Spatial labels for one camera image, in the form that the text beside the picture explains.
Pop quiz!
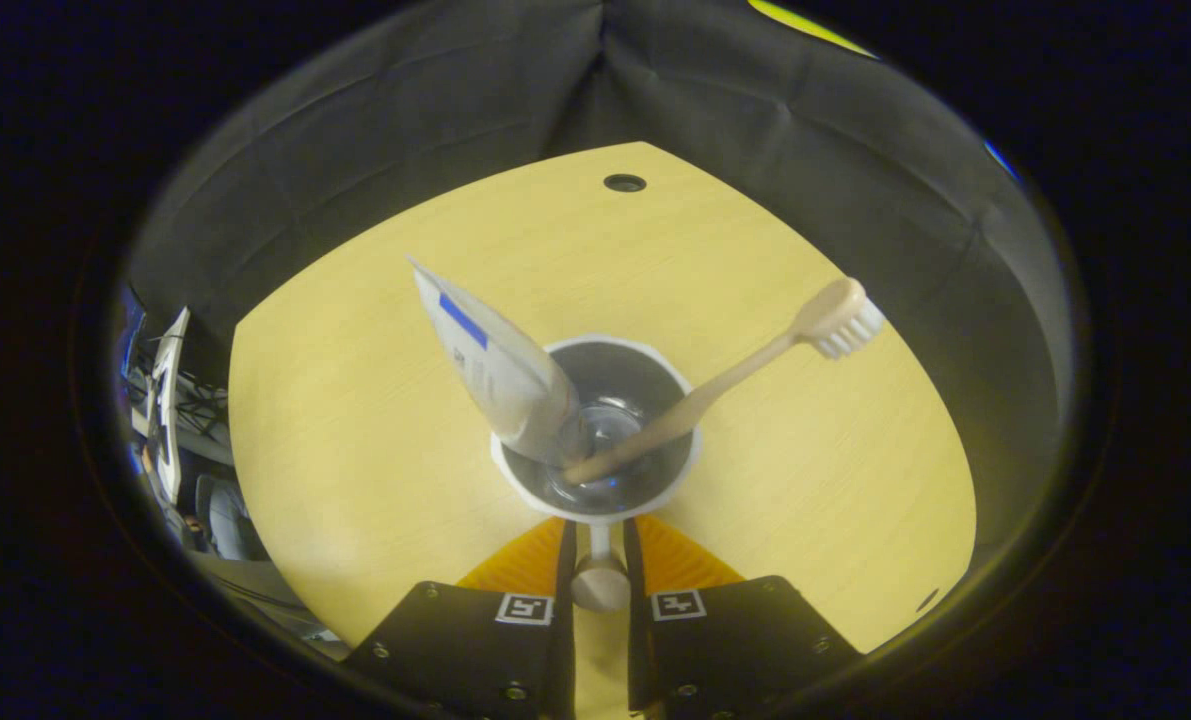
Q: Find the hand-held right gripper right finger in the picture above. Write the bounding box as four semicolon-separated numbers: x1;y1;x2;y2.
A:
622;512;863;717

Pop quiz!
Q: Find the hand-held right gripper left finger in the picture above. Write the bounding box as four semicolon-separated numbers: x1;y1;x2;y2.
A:
343;515;579;720

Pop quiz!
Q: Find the white cup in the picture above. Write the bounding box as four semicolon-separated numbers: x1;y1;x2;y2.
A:
489;334;704;614

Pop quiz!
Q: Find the black backdrop cloth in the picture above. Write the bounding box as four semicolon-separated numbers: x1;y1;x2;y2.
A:
130;0;1074;561

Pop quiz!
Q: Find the white frame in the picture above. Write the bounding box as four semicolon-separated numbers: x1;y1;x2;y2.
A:
148;305;193;504

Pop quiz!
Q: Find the white toothpaste tube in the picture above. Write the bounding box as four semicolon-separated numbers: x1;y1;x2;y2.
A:
409;257;592;470

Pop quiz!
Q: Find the beige toothbrush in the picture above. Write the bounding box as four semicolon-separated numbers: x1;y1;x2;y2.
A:
562;276;887;487

